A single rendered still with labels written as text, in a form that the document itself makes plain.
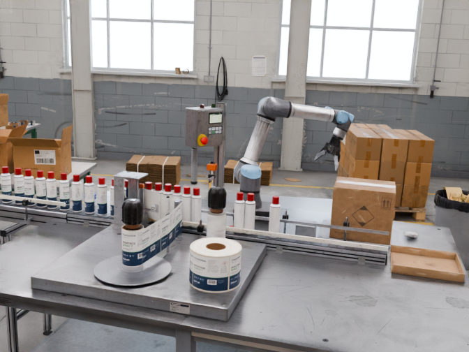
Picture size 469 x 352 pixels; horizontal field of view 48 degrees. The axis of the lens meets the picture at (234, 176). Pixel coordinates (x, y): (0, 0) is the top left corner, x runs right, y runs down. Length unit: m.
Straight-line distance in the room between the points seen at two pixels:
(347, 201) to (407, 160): 3.32
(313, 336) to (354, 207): 0.97
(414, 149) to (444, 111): 2.45
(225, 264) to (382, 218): 1.00
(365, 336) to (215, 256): 0.59
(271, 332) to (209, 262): 0.34
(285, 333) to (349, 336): 0.22
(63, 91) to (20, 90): 0.67
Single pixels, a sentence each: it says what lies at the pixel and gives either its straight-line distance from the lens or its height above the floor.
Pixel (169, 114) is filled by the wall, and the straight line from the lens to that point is 8.15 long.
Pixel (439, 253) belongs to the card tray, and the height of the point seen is 0.85.
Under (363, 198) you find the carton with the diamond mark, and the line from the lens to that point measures 2.68.
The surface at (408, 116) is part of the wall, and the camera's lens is 8.22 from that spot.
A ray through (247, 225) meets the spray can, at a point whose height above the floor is 0.93.
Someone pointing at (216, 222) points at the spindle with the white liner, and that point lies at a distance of 2.31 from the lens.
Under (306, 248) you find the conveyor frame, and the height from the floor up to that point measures 0.86.
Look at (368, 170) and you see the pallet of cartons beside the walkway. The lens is 5.89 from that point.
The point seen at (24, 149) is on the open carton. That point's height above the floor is 1.00.
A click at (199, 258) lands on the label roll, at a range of 1.99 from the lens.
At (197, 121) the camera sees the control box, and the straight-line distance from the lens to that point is 2.58.
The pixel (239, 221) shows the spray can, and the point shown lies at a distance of 2.60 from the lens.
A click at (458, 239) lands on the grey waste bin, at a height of 0.28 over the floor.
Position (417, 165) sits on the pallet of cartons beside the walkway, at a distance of 5.99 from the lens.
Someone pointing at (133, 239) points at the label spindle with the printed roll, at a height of 1.03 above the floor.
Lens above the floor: 1.77
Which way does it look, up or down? 14 degrees down
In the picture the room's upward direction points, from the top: 2 degrees clockwise
